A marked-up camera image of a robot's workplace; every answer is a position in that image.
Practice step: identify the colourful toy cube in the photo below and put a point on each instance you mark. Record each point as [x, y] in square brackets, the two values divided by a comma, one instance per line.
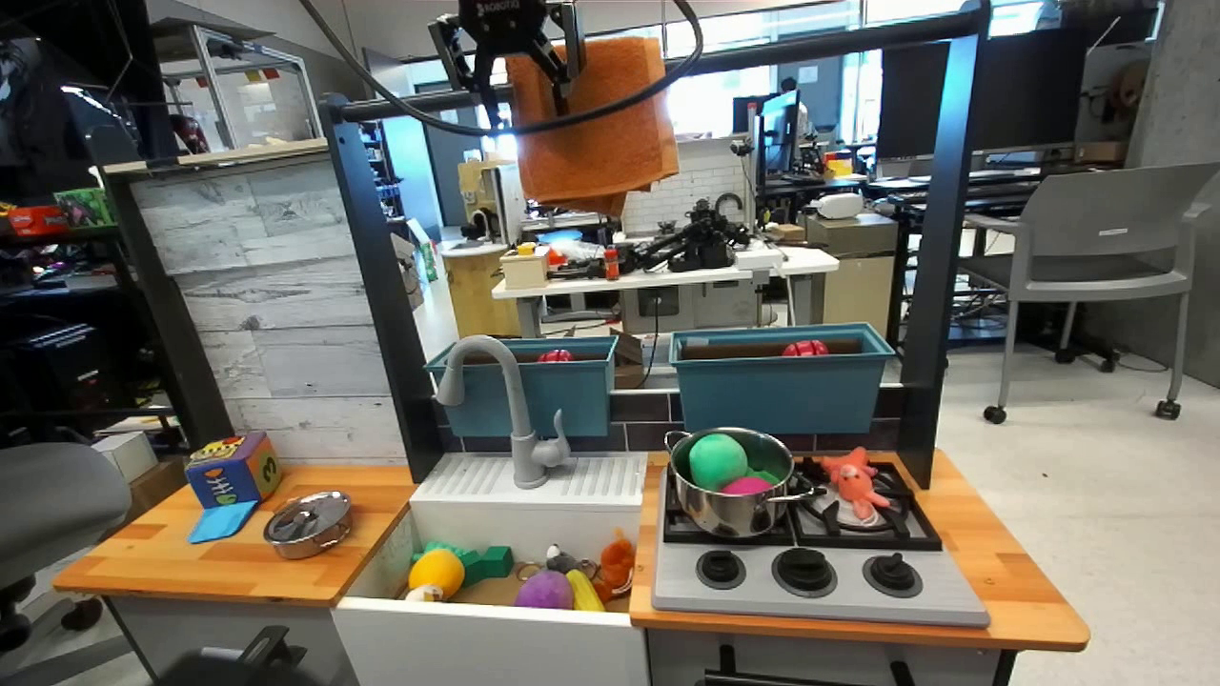
[234, 473]

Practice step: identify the green toy vegetable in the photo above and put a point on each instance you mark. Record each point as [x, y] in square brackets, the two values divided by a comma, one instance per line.
[487, 563]

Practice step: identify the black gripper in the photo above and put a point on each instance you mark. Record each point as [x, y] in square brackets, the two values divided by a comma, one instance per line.
[501, 17]

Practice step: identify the purple toy fruit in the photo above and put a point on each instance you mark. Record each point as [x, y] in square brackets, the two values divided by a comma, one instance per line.
[544, 594]

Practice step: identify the white sink basin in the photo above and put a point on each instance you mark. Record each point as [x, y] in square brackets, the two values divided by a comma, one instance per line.
[509, 655]

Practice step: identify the grey wood-look back panel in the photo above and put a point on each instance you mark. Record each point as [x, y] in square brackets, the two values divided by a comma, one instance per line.
[254, 317]

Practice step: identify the pink ball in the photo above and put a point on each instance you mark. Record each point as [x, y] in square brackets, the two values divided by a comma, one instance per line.
[750, 486]

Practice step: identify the large teal plastic bin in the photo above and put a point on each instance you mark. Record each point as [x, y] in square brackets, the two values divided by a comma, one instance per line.
[783, 394]

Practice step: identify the grey toy kitchen cabinet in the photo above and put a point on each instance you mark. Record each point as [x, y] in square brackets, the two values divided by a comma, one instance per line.
[815, 666]

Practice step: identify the grey padded office chair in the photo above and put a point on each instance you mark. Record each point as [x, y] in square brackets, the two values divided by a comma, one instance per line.
[59, 510]

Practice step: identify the black metal rod frame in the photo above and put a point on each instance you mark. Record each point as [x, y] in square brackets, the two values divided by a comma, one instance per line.
[939, 253]

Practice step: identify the pink toy in bin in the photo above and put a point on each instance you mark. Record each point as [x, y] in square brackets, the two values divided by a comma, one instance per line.
[806, 348]

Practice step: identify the grey toy faucet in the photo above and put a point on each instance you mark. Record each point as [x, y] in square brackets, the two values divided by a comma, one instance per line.
[521, 421]

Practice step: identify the small teal plastic bin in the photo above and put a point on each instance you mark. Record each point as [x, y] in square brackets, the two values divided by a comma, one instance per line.
[577, 403]

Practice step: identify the red toy in bin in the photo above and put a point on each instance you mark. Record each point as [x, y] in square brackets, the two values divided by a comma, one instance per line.
[556, 356]

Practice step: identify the black device on table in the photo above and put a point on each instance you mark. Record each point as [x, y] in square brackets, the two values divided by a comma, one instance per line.
[698, 234]

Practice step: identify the large black monitor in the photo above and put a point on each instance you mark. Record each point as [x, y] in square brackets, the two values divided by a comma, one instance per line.
[1017, 91]

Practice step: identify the yellow toy corn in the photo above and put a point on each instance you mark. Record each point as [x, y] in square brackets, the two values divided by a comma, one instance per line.
[436, 573]

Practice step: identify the steel cooking pot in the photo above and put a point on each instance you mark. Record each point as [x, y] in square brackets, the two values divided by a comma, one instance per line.
[735, 516]

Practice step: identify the grey plastic chair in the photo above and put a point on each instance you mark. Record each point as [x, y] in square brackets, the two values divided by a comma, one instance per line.
[1108, 243]

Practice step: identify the yellow toy banana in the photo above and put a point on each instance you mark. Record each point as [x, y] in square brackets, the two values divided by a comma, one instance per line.
[585, 594]

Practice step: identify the white work table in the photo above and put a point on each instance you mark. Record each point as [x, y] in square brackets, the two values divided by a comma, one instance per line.
[709, 274]

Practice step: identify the orange terry towel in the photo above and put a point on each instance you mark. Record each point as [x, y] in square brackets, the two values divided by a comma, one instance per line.
[598, 129]

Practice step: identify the grey toy stove top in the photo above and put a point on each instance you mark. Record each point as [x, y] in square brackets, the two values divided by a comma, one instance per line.
[815, 604]

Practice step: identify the green ball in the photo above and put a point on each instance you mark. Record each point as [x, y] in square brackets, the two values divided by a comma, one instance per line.
[720, 458]

